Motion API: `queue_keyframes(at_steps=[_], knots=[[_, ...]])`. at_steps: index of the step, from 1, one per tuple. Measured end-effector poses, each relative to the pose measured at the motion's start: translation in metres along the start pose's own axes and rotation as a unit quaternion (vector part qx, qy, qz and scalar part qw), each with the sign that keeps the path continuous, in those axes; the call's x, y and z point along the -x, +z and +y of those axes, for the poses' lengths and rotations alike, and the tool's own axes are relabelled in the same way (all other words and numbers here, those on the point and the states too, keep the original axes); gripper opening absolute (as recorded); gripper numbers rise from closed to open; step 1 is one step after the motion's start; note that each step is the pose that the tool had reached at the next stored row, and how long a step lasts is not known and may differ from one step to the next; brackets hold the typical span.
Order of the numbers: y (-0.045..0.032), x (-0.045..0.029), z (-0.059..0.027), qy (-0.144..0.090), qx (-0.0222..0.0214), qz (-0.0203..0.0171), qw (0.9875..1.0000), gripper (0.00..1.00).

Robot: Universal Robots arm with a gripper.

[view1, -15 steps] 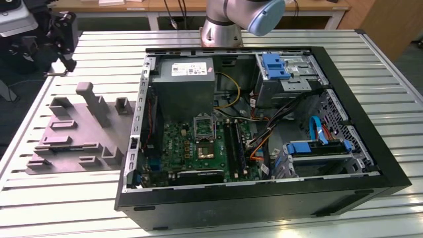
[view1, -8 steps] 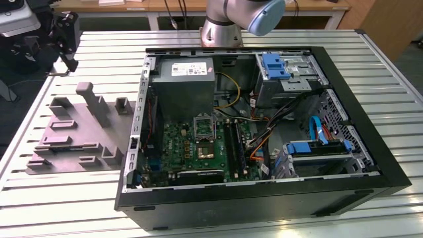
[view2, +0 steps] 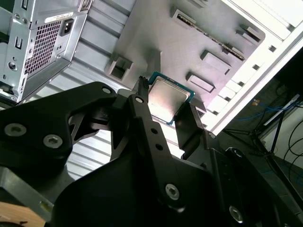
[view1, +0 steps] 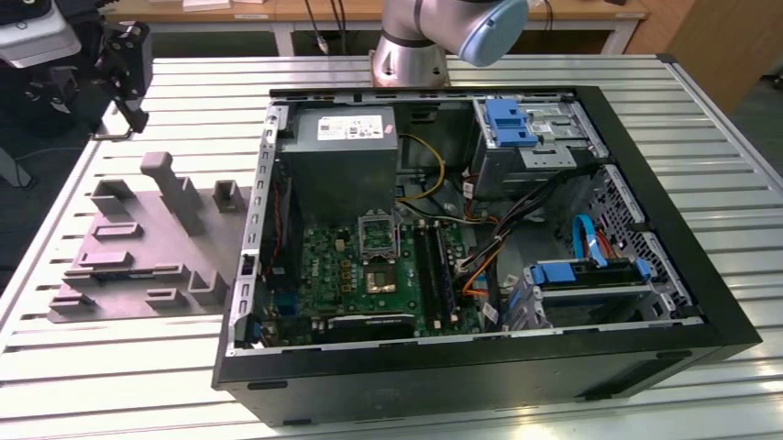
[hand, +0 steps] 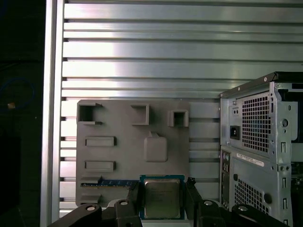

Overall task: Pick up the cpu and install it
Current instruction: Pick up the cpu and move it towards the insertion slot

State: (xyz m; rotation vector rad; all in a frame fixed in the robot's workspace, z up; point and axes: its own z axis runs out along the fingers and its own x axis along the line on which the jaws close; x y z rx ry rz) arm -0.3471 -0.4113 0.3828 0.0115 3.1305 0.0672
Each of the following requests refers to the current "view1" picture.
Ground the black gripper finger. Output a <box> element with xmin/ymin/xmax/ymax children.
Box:
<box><xmin>96</xmin><ymin>20</ymin><xmax>154</xmax><ymax>138</ymax></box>

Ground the CPU socket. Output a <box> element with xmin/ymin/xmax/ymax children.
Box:
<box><xmin>363</xmin><ymin>267</ymin><xmax>402</xmax><ymax>295</ymax></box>

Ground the wooden desk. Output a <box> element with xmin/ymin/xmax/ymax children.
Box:
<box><xmin>103</xmin><ymin>0</ymin><xmax>651</xmax><ymax>57</ymax></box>

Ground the grey parts rack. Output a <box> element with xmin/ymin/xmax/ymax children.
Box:
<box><xmin>47</xmin><ymin>150</ymin><xmax>254</xmax><ymax>325</ymax></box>

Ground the grey power supply unit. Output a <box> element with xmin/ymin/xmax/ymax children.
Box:
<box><xmin>278</xmin><ymin>105</ymin><xmax>403</xmax><ymax>230</ymax></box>

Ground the RAM stick in rack slot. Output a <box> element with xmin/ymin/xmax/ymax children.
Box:
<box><xmin>90</xmin><ymin>265</ymin><xmax>180</xmax><ymax>281</ymax></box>

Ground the green motherboard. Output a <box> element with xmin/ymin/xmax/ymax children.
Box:
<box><xmin>263</xmin><ymin>218</ymin><xmax>486</xmax><ymax>346</ymax></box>

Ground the blue expansion slot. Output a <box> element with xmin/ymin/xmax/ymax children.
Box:
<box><xmin>275</xmin><ymin>292</ymin><xmax>303</xmax><ymax>318</ymax></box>

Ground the metal locking lever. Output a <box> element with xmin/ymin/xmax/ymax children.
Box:
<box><xmin>394</xmin><ymin>226</ymin><xmax>406</xmax><ymax>297</ymax></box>

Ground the black RAM slot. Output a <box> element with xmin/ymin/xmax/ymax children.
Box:
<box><xmin>414</xmin><ymin>222</ymin><xmax>443</xmax><ymax>329</ymax></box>

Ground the black graphics card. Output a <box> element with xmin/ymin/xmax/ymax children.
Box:
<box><xmin>326</xmin><ymin>313</ymin><xmax>419</xmax><ymax>344</ymax></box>

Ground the metal drive cage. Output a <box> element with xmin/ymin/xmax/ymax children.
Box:
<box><xmin>471</xmin><ymin>97</ymin><xmax>614</xmax><ymax>199</ymax></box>

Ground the blue disk carrier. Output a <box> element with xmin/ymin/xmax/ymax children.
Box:
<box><xmin>528</xmin><ymin>255</ymin><xmax>655</xmax><ymax>289</ymax></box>

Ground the black PC case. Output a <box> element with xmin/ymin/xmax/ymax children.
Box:
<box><xmin>211</xmin><ymin>84</ymin><xmax>764</xmax><ymax>428</ymax></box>

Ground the metal disk bay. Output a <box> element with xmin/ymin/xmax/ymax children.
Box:
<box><xmin>502</xmin><ymin>273</ymin><xmax>699</xmax><ymax>331</ymax></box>

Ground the wooden cabinet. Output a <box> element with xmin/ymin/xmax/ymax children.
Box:
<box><xmin>627</xmin><ymin>0</ymin><xmax>783</xmax><ymax>116</ymax></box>

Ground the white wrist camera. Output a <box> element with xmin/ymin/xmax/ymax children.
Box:
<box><xmin>0</xmin><ymin>0</ymin><xmax>84</xmax><ymax>70</ymax></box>

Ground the dark wrist camera box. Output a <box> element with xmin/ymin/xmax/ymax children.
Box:
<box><xmin>23</xmin><ymin>66</ymin><xmax>82</xmax><ymax>116</ymax></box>

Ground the red wire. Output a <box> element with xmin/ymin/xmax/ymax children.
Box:
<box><xmin>271</xmin><ymin>181</ymin><xmax>290</xmax><ymax>276</ymax></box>

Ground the yellow wire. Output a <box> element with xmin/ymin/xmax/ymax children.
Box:
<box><xmin>394</xmin><ymin>131</ymin><xmax>448</xmax><ymax>202</ymax></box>

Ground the blue drive bracket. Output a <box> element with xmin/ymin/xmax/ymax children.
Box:
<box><xmin>480</xmin><ymin>97</ymin><xmax>540</xmax><ymax>149</ymax></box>

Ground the black wire bundle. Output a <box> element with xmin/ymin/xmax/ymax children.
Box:
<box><xmin>456</xmin><ymin>158</ymin><xmax>615</xmax><ymax>272</ymax></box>

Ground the orange wire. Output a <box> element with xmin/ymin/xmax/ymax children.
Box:
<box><xmin>459</xmin><ymin>258</ymin><xmax>492</xmax><ymax>303</ymax></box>

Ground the blue flat wire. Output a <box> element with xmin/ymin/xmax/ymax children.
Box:
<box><xmin>570</xmin><ymin>214</ymin><xmax>612</xmax><ymax>270</ymax></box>

